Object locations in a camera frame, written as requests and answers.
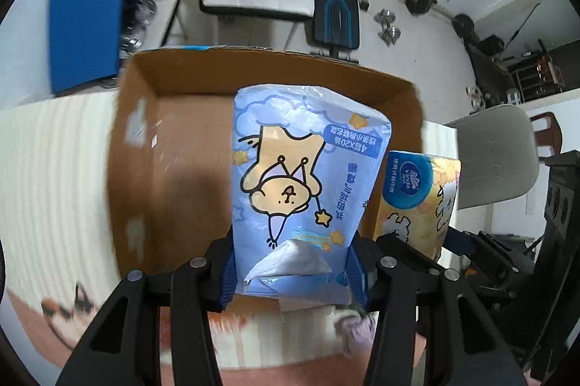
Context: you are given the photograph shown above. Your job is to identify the grey sock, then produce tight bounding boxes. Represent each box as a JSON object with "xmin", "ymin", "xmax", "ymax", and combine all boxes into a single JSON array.
[{"xmin": 334, "ymin": 310, "xmax": 377, "ymax": 357}]

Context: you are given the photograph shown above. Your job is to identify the yellow cartoon tissue pack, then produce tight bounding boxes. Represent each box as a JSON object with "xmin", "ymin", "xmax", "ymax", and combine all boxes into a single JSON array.
[{"xmin": 374, "ymin": 150, "xmax": 461, "ymax": 260}]

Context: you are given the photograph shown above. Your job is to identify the grey shell chair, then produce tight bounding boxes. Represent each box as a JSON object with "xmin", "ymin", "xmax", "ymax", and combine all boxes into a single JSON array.
[{"xmin": 447, "ymin": 104, "xmax": 540, "ymax": 209}]

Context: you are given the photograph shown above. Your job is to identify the blue cartoon tissue pack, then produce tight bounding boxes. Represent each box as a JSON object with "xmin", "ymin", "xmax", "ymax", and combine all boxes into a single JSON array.
[{"xmin": 231, "ymin": 85, "xmax": 391, "ymax": 304}]

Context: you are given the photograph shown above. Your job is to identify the open cardboard milk box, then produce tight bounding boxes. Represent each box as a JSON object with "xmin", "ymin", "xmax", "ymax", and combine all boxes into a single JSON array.
[{"xmin": 107, "ymin": 44, "xmax": 425, "ymax": 305}]

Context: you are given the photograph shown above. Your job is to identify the barbell on floor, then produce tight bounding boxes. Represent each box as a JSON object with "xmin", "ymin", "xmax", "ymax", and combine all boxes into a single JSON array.
[{"xmin": 404, "ymin": 0, "xmax": 475, "ymax": 39}]

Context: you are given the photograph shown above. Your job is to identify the chrome dumbbell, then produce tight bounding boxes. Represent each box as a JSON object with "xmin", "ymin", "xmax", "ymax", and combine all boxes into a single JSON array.
[
  {"xmin": 374, "ymin": 9, "xmax": 396, "ymax": 27},
  {"xmin": 378, "ymin": 25, "xmax": 401, "ymax": 47}
]

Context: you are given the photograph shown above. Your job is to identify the brown wooden chair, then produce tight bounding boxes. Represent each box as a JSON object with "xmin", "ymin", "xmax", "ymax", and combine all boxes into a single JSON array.
[{"xmin": 530, "ymin": 112, "xmax": 563, "ymax": 162}]

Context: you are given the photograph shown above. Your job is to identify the black blue weight bench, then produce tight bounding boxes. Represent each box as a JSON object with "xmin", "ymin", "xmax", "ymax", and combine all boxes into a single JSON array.
[{"xmin": 312, "ymin": 0, "xmax": 360, "ymax": 51}]

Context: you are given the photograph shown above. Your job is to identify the blue folded mat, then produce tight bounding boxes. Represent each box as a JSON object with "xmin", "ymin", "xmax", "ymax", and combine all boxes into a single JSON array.
[{"xmin": 48, "ymin": 0, "xmax": 123, "ymax": 94}]

